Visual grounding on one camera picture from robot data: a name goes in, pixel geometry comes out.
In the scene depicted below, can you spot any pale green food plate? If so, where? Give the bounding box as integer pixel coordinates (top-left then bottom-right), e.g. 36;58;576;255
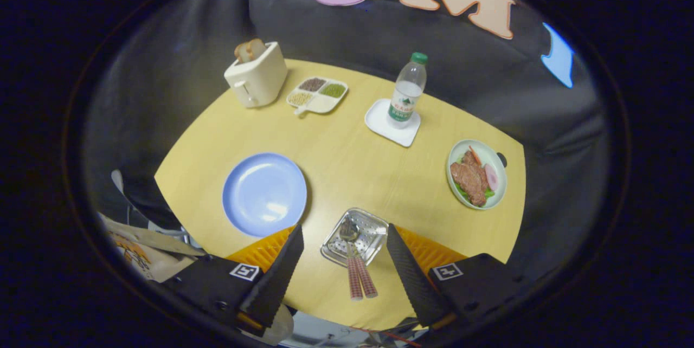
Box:
446;139;508;211

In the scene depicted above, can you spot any red cable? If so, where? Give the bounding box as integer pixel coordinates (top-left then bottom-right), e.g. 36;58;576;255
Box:
352;328;423;347

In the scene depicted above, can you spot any perforated metal tray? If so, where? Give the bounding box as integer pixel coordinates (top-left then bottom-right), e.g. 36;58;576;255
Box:
320;208;389;268

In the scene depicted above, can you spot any white divided grain dish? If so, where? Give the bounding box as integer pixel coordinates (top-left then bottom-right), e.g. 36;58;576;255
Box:
286;76;349;117

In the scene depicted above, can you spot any clear green-capped water bottle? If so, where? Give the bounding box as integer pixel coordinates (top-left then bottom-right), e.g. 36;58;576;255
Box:
387;52;428;130

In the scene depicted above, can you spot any white plastic object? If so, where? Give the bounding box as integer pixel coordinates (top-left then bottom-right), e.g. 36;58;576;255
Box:
260;305;295;346

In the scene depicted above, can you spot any brown meat slice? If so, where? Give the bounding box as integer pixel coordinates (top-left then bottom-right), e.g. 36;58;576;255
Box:
450;150;491;208

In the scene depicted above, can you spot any white square coaster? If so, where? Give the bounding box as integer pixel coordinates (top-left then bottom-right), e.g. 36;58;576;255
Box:
364;98;422;148

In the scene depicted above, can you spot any fork with checkered pink handle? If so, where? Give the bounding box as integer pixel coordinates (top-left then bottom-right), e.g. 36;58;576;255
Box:
350;240;378;299

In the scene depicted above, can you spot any cream toaster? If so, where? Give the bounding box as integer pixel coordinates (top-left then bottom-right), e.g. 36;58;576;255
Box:
224;42;288;108

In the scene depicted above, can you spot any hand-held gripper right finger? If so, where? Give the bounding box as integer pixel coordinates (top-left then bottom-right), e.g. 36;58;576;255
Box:
385;223;531;333

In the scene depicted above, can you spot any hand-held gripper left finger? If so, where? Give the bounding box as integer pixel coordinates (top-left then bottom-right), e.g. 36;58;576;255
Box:
163;223;305;338

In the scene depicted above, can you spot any blue round plate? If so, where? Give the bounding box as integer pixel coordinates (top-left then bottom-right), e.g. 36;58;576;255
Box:
222;152;308;238

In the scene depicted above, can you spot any printed cardboard box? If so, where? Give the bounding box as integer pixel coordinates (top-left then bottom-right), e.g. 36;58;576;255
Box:
100;212;207;283

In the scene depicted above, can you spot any spoon with checkered pink handle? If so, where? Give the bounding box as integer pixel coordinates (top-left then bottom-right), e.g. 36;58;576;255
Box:
339;221;364;301

